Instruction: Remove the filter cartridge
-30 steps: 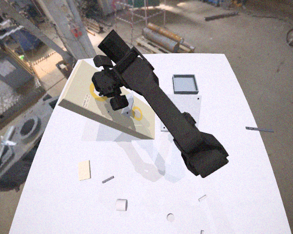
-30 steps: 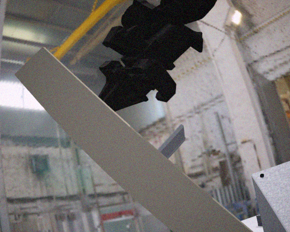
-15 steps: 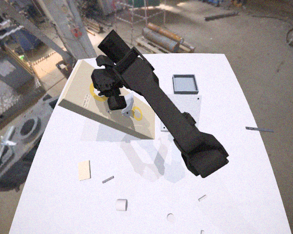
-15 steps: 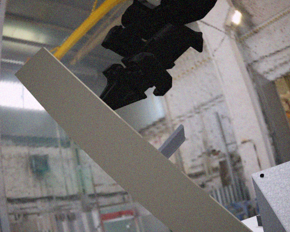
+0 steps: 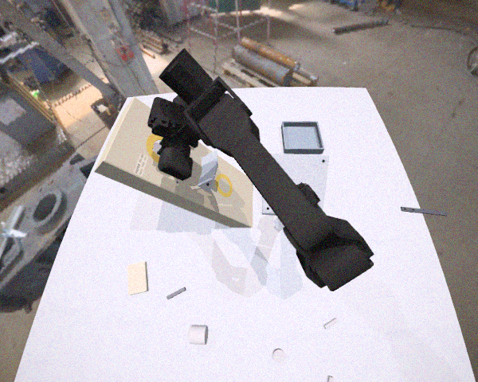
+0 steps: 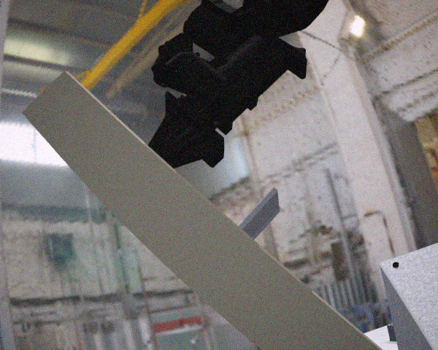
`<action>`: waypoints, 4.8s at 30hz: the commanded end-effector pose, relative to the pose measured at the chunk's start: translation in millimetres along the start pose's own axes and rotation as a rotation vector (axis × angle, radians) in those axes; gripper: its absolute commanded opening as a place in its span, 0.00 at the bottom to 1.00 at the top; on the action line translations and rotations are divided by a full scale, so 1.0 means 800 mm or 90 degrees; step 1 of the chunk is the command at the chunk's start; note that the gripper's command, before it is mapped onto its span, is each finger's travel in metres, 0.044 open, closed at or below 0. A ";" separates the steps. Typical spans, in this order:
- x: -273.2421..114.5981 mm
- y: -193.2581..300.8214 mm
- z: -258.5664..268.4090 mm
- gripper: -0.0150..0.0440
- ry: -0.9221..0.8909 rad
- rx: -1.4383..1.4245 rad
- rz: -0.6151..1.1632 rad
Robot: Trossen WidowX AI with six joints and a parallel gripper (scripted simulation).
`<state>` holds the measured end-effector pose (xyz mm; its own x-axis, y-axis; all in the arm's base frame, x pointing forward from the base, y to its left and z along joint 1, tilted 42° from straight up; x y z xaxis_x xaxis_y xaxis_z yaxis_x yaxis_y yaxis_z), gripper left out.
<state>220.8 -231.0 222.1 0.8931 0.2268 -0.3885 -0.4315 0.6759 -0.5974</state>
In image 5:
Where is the pale grey cylinder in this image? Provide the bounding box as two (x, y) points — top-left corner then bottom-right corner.
(153, 140), (162, 157)

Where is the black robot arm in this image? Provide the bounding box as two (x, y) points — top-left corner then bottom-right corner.
(147, 48), (374, 291)

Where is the grey flat bar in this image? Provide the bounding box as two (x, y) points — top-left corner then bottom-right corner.
(401, 207), (447, 216)

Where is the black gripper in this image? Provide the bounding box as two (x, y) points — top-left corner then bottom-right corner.
(157, 95), (201, 181)

